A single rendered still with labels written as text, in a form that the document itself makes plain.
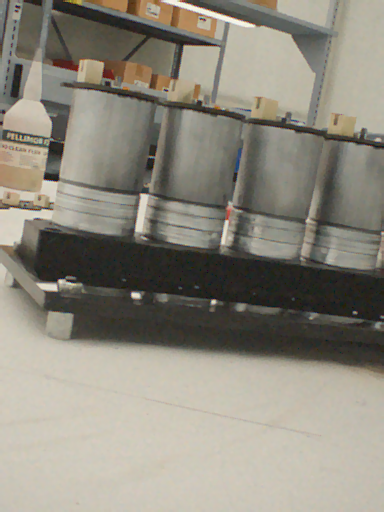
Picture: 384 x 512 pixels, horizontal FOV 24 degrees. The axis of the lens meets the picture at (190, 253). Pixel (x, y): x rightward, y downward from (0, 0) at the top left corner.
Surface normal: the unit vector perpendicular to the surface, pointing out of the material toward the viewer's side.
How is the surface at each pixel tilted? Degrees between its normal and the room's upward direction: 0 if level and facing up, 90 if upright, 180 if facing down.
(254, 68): 90
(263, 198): 90
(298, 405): 0
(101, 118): 90
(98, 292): 0
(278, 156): 90
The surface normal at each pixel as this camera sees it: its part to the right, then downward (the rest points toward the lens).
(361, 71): -0.77, -0.07
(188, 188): -0.02, 0.11
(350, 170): -0.27, 0.06
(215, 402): 0.18, -0.98
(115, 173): 0.40, 0.18
